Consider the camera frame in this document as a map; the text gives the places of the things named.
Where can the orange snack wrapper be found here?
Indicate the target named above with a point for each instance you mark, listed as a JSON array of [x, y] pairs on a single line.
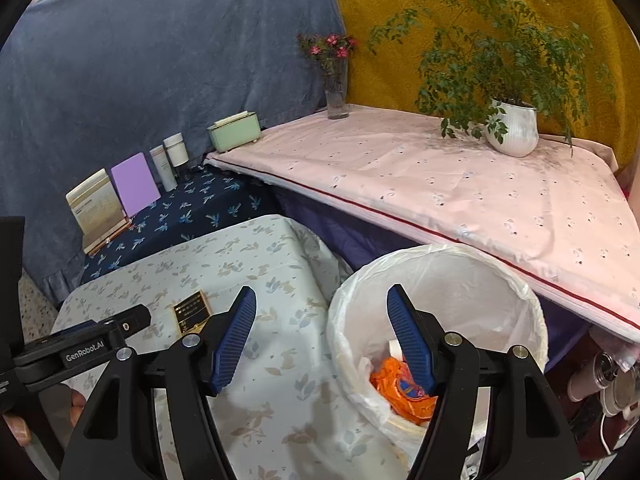
[[390, 385]]

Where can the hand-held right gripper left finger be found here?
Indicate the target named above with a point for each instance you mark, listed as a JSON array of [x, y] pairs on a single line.
[[232, 340]]

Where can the pink printed sheet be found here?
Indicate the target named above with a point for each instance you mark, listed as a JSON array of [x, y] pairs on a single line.
[[425, 185]]

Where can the glass vase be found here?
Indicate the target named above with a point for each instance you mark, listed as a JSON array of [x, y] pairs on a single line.
[[336, 102]]

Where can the blue-grey backdrop cloth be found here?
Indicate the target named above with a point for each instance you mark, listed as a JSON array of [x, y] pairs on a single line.
[[150, 60]]

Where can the pink thermos bottle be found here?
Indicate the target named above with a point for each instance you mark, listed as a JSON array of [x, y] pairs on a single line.
[[587, 382]]

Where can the pink flower bunch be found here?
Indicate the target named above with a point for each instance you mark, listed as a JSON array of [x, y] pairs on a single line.
[[330, 50]]

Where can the white plant pot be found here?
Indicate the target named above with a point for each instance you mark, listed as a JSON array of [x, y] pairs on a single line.
[[515, 130]]

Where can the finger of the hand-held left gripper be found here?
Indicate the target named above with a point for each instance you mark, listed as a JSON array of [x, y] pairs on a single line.
[[131, 317]]

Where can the cream printed box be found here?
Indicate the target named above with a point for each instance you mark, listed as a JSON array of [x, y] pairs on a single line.
[[95, 205]]

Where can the person's left hand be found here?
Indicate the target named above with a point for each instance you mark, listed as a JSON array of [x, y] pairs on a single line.
[[79, 407]]

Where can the round cream bin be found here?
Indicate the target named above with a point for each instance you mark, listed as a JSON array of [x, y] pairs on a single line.
[[402, 422]]

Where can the mint green box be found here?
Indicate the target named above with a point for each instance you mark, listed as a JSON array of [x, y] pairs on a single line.
[[235, 132]]

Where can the purple cloth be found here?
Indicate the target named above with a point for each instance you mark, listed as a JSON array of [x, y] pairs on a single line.
[[350, 235]]

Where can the navy floral cloth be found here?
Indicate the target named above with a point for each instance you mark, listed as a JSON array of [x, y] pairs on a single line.
[[200, 210]]

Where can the purple card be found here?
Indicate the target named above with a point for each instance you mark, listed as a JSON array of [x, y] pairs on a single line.
[[135, 185]]

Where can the white jar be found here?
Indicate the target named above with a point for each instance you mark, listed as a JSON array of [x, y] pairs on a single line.
[[176, 150]]

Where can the pale leaf-print tablecloth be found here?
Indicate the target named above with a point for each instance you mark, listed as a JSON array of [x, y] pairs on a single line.
[[280, 260]]

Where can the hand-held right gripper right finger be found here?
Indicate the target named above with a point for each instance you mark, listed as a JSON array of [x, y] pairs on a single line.
[[410, 340]]

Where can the white tube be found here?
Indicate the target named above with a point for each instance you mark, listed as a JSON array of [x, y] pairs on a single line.
[[163, 167]]

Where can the white-lined trash bin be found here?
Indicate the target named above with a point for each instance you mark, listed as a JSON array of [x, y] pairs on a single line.
[[465, 290]]

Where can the black and gold packet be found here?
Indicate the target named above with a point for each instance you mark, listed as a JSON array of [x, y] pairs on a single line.
[[192, 310]]

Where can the green leafy plant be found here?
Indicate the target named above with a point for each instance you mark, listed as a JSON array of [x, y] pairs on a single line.
[[500, 35]]

